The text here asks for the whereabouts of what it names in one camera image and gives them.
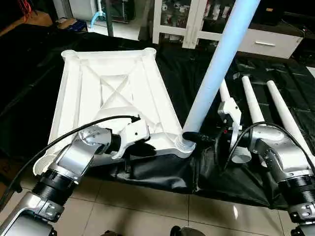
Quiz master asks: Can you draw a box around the brown wooden board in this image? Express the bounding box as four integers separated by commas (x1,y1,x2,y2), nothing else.
0,11,53,36

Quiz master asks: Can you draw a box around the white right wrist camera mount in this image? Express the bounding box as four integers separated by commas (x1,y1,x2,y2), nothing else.
217,97,243,144

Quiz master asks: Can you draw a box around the dark equipment rack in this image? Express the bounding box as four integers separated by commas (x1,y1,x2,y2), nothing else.
113,0,136,23

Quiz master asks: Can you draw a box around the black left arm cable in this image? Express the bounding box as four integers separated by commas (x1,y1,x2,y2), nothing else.
0,115,141,213

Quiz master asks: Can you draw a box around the light blue plastic item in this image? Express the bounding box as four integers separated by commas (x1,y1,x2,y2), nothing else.
90,0,107,28

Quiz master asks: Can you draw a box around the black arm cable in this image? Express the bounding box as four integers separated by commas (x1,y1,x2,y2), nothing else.
0,115,141,213
214,121,315,174

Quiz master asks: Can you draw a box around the blue flat box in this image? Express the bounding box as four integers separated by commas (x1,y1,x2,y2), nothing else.
56,18,90,31

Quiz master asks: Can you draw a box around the white plastic table top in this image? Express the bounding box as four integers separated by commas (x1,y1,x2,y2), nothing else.
33,48,196,177

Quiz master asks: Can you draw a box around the white plastic table leg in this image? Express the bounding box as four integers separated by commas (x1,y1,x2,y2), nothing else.
241,76,267,126
178,0,261,149
219,79,252,164
266,81,315,164

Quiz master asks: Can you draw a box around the white drawer unit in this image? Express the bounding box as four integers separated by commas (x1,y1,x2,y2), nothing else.
236,28,304,60

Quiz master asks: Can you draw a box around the red wire bundle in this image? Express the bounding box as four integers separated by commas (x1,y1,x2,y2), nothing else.
17,0,33,16

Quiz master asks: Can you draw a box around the black work mat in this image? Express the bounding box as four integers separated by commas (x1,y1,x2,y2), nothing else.
0,22,315,209

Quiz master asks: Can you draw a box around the white glass door cabinet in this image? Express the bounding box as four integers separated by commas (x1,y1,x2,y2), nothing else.
152,0,238,49

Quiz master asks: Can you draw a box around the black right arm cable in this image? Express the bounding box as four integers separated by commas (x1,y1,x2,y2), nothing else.
214,121,315,174

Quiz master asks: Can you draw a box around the grey metal pole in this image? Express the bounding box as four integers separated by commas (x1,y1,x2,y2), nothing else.
103,0,113,38

